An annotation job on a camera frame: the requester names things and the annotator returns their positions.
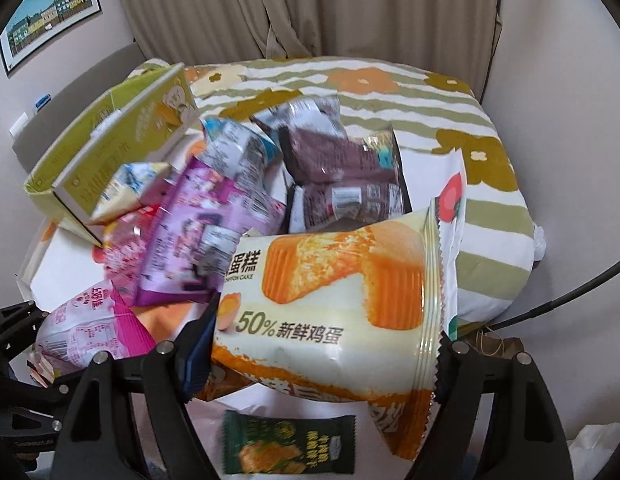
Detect grey headboard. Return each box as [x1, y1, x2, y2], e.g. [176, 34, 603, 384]
[12, 40, 147, 171]

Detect yellow blue snack packet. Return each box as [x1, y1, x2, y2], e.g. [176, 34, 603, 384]
[87, 160, 174, 226]

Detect small dark green snack packet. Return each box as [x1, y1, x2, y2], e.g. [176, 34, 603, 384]
[221, 409, 357, 476]

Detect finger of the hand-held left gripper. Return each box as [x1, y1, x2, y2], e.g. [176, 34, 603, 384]
[0, 362, 87, 461]
[0, 301, 52, 357]

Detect light pink snack packet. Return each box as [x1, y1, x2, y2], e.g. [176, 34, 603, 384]
[101, 204, 167, 287]

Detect beige curtain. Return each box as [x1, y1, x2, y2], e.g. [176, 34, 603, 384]
[110, 0, 506, 61]

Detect brown paper bag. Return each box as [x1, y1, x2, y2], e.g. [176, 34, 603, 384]
[457, 330, 529, 361]

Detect purple snack packet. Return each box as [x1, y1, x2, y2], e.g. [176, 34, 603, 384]
[132, 157, 288, 308]

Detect grey silver snack packet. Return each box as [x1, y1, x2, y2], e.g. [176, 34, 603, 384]
[250, 95, 347, 161]

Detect white blue snack packet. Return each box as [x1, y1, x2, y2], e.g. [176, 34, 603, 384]
[200, 116, 284, 192]

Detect white plastic bag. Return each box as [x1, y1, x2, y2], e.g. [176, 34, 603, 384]
[571, 422, 620, 480]

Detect black cable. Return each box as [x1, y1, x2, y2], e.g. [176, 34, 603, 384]
[482, 254, 620, 334]

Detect magenta white snack packet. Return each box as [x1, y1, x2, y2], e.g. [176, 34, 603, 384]
[27, 285, 158, 387]

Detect striped floral blanket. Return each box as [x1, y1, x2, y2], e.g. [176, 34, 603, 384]
[125, 55, 539, 327]

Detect green cardboard box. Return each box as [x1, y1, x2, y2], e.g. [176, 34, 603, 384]
[24, 64, 201, 247]

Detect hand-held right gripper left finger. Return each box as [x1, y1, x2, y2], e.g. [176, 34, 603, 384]
[50, 304, 221, 480]

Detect maroon snack packet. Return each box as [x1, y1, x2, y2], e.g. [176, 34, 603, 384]
[287, 180, 406, 234]
[279, 125, 397, 197]

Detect white persimmon print cloth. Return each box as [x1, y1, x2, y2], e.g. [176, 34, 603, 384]
[17, 132, 467, 480]

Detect orange white cake packet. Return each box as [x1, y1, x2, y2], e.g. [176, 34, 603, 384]
[210, 197, 466, 461]

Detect framed wall picture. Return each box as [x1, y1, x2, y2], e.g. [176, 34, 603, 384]
[0, 0, 102, 79]

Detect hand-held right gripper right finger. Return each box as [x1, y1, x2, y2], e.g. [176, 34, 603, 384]
[409, 334, 574, 480]

